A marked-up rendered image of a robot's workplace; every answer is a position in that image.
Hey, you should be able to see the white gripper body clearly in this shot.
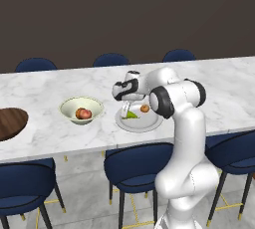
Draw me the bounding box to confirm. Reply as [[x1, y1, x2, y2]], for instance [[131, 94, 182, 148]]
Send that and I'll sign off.
[[121, 101, 133, 118]]

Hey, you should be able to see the white round plate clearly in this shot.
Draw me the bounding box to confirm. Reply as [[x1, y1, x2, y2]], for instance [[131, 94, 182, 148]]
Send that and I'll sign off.
[[115, 104, 164, 133]]

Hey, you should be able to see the pale green bowl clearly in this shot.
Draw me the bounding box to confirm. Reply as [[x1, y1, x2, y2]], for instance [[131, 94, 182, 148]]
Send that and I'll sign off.
[[59, 96, 106, 126]]

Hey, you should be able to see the dark brown wooden bowl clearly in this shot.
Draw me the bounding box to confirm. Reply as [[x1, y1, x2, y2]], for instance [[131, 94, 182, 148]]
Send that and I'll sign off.
[[0, 107, 30, 142]]

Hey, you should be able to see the green fruit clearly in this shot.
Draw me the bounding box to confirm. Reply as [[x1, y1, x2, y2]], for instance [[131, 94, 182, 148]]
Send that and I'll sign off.
[[122, 111, 139, 120]]

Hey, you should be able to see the red apple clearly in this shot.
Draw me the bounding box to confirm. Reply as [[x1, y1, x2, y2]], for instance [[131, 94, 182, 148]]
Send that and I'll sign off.
[[82, 109, 94, 120]]

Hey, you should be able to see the orange-brown peach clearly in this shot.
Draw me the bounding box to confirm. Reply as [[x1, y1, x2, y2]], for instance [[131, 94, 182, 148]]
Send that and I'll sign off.
[[75, 107, 85, 120]]

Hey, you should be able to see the blue upholstered chair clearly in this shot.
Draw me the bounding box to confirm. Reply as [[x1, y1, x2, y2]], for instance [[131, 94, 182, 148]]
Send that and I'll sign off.
[[14, 57, 59, 74], [161, 49, 197, 64], [103, 141, 175, 229], [0, 157, 67, 229], [92, 53, 130, 68], [204, 129, 255, 228]]

